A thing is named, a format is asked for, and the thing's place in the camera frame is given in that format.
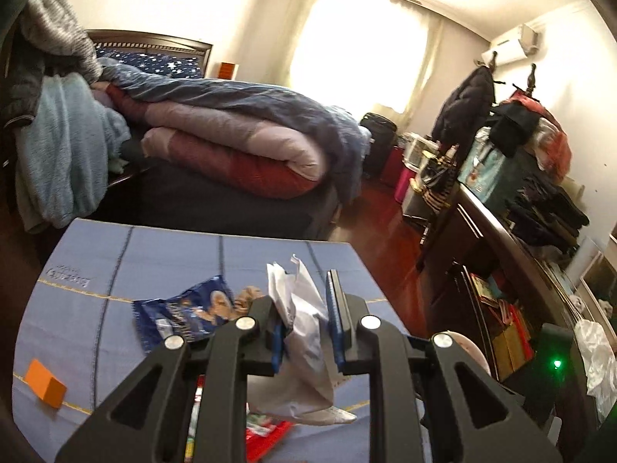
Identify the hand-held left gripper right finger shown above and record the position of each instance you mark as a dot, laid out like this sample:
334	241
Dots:
335	318

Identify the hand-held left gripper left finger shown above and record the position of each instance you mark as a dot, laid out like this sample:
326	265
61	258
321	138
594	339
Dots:
277	347

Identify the white paper bag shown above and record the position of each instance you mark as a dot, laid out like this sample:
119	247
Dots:
303	347

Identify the white pink speckled trash bin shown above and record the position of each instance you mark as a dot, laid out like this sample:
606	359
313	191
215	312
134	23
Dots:
472	352

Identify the red wrapper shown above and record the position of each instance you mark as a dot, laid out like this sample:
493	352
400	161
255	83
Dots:
265	439

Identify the blue snack packet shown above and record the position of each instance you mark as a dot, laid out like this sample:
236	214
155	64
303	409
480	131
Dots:
193	308

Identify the orange block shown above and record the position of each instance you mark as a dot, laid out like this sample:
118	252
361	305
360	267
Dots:
44	383

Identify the white plastic bag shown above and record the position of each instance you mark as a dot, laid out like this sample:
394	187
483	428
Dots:
595	357

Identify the pile of books and folders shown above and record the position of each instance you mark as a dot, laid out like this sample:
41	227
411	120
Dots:
501	328

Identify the white lattice basket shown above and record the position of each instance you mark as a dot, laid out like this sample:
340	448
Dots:
600	275

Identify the dark wooden dresser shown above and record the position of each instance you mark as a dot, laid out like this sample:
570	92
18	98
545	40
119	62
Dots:
462	251

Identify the stack of dark folded clothes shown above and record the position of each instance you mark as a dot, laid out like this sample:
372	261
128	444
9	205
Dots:
544	212

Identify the pink storage bin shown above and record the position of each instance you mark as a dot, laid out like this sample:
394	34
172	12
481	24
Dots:
404	185

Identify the striped bag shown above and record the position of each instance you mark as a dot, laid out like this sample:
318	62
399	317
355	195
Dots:
437	198

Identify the blue tablecloth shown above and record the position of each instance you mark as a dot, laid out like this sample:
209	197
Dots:
144	260

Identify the red bag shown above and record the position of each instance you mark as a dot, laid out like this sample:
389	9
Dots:
390	166

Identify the black handbag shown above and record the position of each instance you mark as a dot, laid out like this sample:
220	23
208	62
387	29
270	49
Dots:
438	173

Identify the black suitcase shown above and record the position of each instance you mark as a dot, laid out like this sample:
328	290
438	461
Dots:
378	140

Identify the teal box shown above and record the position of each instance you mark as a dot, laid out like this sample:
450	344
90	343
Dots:
491	173

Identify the white clear container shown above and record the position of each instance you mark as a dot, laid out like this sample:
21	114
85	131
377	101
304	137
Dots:
415	148

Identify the folded pink and red quilt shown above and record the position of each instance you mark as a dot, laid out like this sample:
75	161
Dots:
231	149

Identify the red and white clothes pile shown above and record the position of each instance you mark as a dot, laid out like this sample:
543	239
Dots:
554	140

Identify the black bag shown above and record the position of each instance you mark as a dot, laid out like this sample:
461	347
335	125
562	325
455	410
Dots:
513	128

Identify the blue duvet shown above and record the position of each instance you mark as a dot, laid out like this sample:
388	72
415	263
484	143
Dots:
270	101

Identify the black hanging coat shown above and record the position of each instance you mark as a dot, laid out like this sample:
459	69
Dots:
465	106

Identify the orange wooden box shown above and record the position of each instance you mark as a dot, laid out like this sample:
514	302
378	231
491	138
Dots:
228	70

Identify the white window curtain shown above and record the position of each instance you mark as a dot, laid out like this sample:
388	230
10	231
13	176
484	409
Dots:
361	43

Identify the light blue fleece blanket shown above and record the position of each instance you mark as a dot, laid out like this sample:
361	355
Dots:
67	144

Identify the white air conditioner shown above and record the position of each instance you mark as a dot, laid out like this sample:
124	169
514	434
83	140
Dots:
513	43

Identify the star patterned blue pillow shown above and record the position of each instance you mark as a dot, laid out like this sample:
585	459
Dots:
144	60

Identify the dark wooden headboard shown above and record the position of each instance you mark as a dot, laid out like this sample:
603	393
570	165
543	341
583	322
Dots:
154	41

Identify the dark jacket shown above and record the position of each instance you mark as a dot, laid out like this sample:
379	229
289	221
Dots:
21	82

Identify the grey fuzzy garment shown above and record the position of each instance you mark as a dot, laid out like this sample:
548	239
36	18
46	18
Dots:
58	29

